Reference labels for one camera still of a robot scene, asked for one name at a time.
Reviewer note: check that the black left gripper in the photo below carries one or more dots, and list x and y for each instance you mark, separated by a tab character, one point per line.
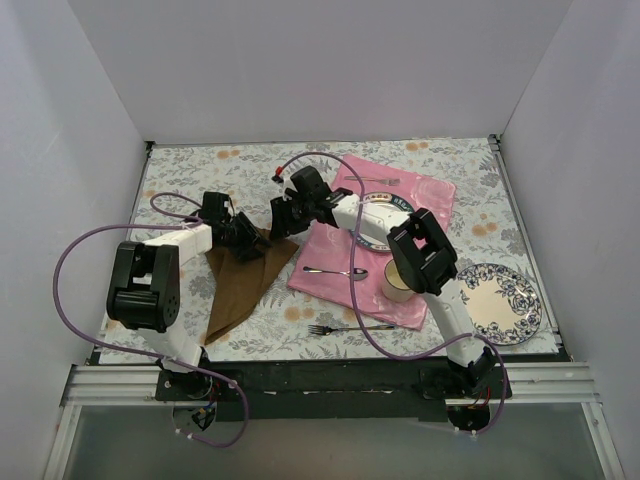
245	236

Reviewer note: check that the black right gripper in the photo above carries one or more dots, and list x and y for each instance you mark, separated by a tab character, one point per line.
289	215

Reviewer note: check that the brown cloth napkin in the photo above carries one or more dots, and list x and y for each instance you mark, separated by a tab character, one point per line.
241	285

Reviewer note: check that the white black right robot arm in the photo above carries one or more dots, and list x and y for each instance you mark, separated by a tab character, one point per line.
424	257

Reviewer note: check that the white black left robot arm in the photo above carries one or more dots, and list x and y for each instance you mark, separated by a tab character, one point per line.
144	291

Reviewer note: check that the pink floral placemat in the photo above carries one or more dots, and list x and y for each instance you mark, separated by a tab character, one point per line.
329	248

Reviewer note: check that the floral tablecloth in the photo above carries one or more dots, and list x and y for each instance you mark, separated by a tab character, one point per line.
483	229

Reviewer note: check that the green rimmed white plate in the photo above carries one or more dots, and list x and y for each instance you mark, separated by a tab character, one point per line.
388	201

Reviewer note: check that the silver spoon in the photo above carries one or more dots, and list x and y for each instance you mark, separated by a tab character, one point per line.
358	274

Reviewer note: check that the silver fork on placemat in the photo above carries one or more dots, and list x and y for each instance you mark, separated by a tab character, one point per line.
384	181

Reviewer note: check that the dark fork on tablecloth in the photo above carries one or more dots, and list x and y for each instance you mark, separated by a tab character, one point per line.
321	330

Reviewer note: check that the cream mug dark rim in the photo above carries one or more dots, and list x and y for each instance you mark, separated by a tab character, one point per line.
393	287

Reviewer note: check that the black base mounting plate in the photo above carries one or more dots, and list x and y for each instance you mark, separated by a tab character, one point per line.
331	389

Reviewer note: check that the blue floral white plate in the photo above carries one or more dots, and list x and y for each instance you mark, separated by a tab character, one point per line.
503	305

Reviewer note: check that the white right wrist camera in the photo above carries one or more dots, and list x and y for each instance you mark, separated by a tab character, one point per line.
284	182

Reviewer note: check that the aluminium table frame rail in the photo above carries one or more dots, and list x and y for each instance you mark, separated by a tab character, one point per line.
143	295

